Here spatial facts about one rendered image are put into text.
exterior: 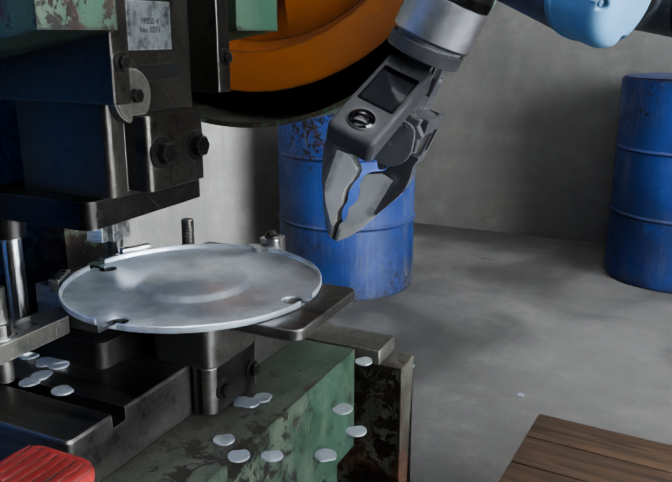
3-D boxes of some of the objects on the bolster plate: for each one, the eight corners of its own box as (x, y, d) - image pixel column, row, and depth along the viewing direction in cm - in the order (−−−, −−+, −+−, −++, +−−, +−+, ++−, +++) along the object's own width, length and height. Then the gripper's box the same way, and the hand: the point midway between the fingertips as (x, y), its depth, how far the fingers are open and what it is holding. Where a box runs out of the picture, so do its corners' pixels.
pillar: (34, 317, 87) (22, 200, 84) (19, 324, 85) (6, 204, 82) (21, 314, 88) (8, 199, 85) (6, 321, 86) (-9, 202, 83)
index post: (288, 297, 103) (287, 229, 100) (277, 304, 100) (275, 235, 98) (270, 294, 104) (269, 227, 102) (259, 300, 101) (257, 232, 99)
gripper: (483, 62, 72) (391, 244, 80) (402, 22, 74) (321, 203, 82) (462, 66, 64) (364, 267, 73) (373, 21, 66) (287, 221, 75)
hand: (336, 229), depth 75 cm, fingers closed
